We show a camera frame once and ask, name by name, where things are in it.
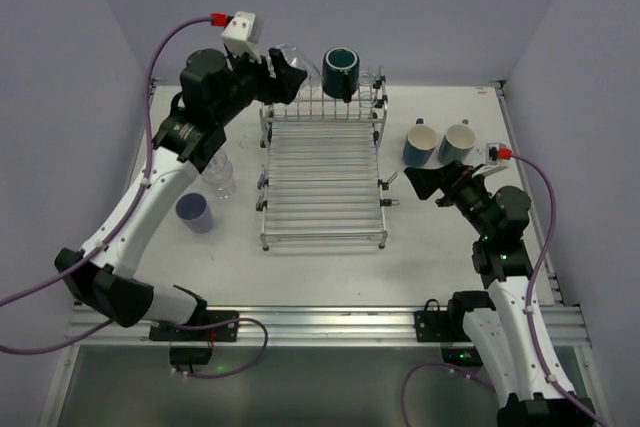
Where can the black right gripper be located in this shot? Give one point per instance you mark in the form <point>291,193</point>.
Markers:
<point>451,182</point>

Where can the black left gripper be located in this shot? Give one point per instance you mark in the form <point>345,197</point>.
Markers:
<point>267,81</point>

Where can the dark blue faceted mug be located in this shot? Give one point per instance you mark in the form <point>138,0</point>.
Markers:
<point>420,143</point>

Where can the grey faceted ceramic mug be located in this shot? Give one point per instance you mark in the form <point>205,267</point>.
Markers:
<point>458,141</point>

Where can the clear faceted glass front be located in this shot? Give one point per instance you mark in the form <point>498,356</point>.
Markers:
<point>219,175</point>

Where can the lilac plastic cup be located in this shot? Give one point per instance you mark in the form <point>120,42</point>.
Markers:
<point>194,212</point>

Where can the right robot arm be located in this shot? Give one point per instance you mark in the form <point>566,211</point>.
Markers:
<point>504,320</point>

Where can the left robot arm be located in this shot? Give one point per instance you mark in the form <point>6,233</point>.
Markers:
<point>101,274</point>

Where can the dark green ceramic mug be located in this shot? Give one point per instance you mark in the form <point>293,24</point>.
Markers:
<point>340,73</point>

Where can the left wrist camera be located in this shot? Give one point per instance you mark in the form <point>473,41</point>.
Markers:
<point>241,35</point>

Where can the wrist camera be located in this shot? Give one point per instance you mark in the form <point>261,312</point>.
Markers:
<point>241,35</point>
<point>497,158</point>

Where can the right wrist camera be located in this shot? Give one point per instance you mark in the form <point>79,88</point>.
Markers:
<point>497,158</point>

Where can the silver wire dish rack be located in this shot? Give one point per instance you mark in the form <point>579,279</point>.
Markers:
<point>321,182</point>

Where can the aluminium frame rail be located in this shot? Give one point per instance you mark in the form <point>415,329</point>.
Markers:
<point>323,327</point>

